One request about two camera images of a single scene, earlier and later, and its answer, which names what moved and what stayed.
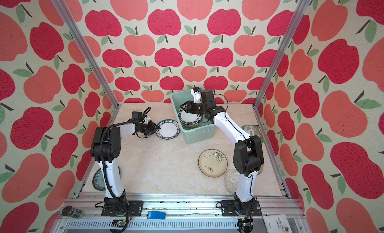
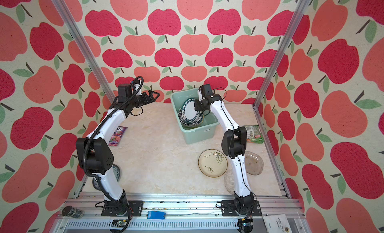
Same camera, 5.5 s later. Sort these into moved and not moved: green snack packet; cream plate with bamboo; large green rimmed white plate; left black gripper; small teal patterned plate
Moved: left black gripper
Not moved: small teal patterned plate; cream plate with bamboo; green snack packet; large green rimmed white plate
